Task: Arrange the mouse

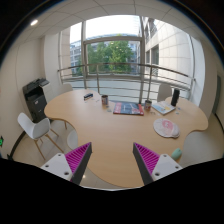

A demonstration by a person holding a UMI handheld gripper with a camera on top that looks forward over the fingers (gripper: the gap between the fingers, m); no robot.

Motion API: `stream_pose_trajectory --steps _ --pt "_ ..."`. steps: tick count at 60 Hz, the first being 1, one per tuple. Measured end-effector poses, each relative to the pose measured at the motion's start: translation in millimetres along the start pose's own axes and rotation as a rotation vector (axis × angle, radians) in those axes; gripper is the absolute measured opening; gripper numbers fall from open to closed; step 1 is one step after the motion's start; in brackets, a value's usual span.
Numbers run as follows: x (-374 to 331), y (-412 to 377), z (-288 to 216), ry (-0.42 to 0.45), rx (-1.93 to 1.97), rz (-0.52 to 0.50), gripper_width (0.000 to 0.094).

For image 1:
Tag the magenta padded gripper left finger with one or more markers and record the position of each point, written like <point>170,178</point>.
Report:
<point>70,166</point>

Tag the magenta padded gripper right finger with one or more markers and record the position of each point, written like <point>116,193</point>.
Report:
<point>153,166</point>

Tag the light green computer mouse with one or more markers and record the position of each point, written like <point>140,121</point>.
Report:
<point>176,154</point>

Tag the white chair wooden legs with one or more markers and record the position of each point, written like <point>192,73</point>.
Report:
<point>36,130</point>

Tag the red blue magazine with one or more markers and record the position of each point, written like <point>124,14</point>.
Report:
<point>128,108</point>

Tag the light blue book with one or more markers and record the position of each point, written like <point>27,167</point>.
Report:
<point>163,107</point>

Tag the small dark box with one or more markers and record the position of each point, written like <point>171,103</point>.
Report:
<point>87,96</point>

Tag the dark mug left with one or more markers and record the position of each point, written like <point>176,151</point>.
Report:
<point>104,99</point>

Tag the white chair far right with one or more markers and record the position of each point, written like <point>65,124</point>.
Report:
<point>164,91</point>

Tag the black cylindrical bottle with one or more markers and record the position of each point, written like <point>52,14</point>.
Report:
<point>175,97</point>

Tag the black office printer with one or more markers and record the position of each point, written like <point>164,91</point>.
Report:
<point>35,98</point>

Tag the metal window railing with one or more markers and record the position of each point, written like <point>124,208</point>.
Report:
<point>131,82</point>

